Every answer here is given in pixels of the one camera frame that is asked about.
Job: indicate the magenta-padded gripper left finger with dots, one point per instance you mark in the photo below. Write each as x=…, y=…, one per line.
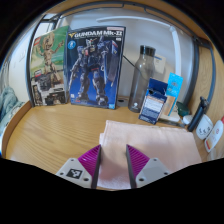
x=87, y=161

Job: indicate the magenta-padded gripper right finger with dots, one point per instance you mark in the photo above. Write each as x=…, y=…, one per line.
x=140, y=163

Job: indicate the light pink towel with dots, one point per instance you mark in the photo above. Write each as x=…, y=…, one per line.
x=160, y=143

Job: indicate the small dark blue box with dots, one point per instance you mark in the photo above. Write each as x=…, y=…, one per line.
x=151, y=105

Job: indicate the green round tin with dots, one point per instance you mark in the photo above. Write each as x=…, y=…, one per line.
x=183, y=109

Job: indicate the black cylindrical flask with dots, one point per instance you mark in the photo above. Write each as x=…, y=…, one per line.
x=196, y=115

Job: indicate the dark grey transparent bottle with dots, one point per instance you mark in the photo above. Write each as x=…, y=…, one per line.
x=141, y=80

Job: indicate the blue robot model kit box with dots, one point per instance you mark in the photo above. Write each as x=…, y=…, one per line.
x=93, y=66

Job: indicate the teal bedding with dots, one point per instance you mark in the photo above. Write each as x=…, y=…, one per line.
x=8, y=106

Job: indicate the green tree figure box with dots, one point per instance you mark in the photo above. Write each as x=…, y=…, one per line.
x=48, y=63

